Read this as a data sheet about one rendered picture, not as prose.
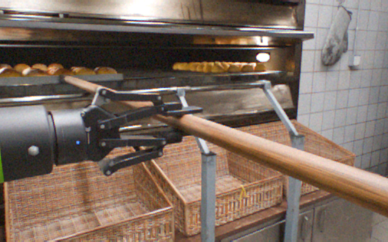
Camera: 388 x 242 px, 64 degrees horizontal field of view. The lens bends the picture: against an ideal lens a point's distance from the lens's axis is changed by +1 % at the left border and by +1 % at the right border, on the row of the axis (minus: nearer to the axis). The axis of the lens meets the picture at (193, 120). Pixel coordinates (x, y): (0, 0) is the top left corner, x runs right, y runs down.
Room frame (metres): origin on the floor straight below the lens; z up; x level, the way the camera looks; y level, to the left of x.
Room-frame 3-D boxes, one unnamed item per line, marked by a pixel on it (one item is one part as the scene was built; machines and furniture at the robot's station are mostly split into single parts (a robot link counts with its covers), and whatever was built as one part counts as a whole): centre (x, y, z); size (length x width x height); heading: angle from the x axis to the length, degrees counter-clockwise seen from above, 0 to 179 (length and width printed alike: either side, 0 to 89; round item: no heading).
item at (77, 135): (0.42, 0.15, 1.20); 0.09 x 0.07 x 0.08; 123
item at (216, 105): (1.67, 0.08, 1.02); 1.79 x 0.11 x 0.19; 122
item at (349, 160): (1.77, -0.59, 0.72); 0.56 x 0.49 x 0.28; 120
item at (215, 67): (2.35, -0.18, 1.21); 0.61 x 0.48 x 0.06; 32
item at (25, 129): (0.39, 0.22, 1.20); 0.12 x 0.06 x 0.09; 33
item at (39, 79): (1.56, 0.68, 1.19); 0.55 x 0.36 x 0.03; 122
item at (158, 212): (1.14, 0.43, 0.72); 0.56 x 0.49 x 0.28; 121
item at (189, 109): (0.51, 0.02, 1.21); 0.07 x 0.03 x 0.01; 123
